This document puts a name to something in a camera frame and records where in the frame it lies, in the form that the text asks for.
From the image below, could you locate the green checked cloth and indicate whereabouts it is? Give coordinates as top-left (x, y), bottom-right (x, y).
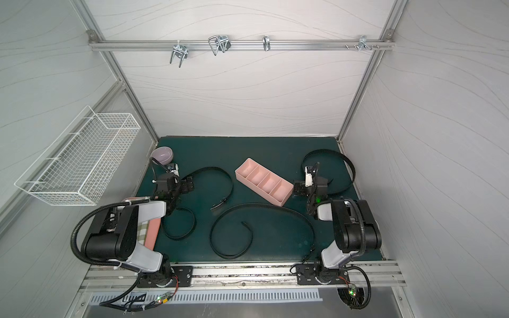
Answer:
top-left (137, 221), bottom-right (149, 245)

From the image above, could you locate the black belt left side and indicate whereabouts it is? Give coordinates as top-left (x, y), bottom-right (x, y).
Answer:
top-left (160, 166), bottom-right (235, 241)

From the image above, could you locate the metal hook clamp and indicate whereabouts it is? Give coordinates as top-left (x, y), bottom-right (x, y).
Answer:
top-left (208, 35), bottom-right (231, 56)
top-left (345, 35), bottom-right (380, 52)
top-left (170, 42), bottom-right (188, 68)
top-left (262, 35), bottom-right (270, 52)

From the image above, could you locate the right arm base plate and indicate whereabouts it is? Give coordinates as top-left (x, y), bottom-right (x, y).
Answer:
top-left (290, 264), bottom-right (350, 286)

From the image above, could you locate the front aluminium frame rail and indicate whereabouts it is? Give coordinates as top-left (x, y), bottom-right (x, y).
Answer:
top-left (78, 260), bottom-right (407, 293)

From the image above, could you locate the purple bowl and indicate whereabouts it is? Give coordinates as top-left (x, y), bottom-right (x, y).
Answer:
top-left (151, 147), bottom-right (174, 166)

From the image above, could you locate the pink divided storage box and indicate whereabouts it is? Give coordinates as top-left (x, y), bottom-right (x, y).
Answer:
top-left (235, 158), bottom-right (294, 207)

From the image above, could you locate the pink tray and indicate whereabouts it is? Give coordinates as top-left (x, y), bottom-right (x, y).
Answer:
top-left (137, 200), bottom-right (166, 250)

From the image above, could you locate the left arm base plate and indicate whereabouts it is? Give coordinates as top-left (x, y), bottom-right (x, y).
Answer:
top-left (137, 266), bottom-right (194, 288)

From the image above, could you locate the white wire basket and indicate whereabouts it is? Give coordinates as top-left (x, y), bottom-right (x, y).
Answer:
top-left (14, 106), bottom-right (141, 206)

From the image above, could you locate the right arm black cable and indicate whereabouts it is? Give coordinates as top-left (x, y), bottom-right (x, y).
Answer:
top-left (337, 265), bottom-right (372, 311)

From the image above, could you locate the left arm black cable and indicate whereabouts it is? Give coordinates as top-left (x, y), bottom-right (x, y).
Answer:
top-left (98, 273), bottom-right (180, 313)

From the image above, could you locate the horizontal aluminium rail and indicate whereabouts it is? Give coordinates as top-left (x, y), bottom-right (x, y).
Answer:
top-left (89, 38), bottom-right (396, 52)

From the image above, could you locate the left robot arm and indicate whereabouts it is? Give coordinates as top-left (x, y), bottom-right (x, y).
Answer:
top-left (70, 172), bottom-right (194, 286)

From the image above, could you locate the long black belt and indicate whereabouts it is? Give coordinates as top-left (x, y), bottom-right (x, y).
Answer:
top-left (209, 202), bottom-right (316, 260)

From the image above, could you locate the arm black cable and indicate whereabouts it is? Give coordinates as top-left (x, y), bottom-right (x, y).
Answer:
top-left (98, 273), bottom-right (180, 313)
top-left (337, 265), bottom-right (372, 311)

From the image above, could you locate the black belt right side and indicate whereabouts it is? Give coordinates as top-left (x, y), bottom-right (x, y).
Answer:
top-left (301, 148), bottom-right (356, 196)

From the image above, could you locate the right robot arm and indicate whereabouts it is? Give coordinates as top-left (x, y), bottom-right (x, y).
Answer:
top-left (293, 174), bottom-right (383, 284)

